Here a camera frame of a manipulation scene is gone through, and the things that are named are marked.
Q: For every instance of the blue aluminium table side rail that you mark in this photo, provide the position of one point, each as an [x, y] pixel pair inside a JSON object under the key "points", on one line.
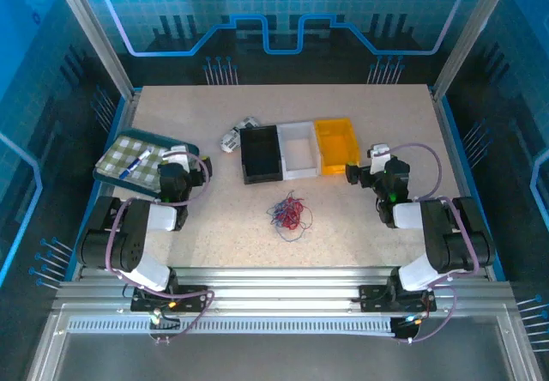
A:
{"points": [[448, 134], [128, 113]]}

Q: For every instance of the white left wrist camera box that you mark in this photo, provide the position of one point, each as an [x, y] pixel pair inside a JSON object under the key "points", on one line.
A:
{"points": [[178, 154]]}

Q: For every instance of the black plastic bin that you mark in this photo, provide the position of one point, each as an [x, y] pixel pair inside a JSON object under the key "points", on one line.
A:
{"points": [[257, 153]]}

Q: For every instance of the crumpled white printed packet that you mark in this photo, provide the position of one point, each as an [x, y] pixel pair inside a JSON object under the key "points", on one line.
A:
{"points": [[229, 140]]}

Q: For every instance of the white plastic bin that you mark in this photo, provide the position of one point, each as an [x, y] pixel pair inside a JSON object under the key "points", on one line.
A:
{"points": [[298, 149]]}

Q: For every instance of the green white checked cloth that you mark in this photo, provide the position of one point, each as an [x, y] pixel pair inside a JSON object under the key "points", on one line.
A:
{"points": [[116, 158]]}

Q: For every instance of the grey metal front panel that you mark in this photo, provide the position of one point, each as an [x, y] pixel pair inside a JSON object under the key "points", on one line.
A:
{"points": [[274, 359]]}

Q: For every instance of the yellow plastic bin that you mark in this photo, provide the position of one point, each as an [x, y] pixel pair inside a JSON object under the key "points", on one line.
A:
{"points": [[336, 149]]}

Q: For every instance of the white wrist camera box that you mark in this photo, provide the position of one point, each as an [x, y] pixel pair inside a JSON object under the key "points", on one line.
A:
{"points": [[381, 154], [178, 154]]}

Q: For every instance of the teal plastic tray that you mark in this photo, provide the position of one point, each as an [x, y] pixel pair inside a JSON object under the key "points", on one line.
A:
{"points": [[112, 182]]}

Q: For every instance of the aluminium front rail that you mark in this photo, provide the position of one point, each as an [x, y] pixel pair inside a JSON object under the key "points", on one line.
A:
{"points": [[279, 282]]}

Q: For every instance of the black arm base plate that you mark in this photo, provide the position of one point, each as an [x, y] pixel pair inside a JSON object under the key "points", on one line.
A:
{"points": [[193, 297], [373, 298]]}

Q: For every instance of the aluminium frame post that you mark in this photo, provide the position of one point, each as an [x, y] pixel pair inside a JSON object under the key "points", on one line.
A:
{"points": [[467, 33], [98, 46]]}

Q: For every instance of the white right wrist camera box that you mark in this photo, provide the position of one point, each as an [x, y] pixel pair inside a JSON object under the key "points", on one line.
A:
{"points": [[381, 154]]}

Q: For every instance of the blue white marker pen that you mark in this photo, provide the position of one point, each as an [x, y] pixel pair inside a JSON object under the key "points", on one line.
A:
{"points": [[133, 165]]}

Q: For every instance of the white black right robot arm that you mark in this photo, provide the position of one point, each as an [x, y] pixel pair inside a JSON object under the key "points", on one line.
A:
{"points": [[450, 243]]}

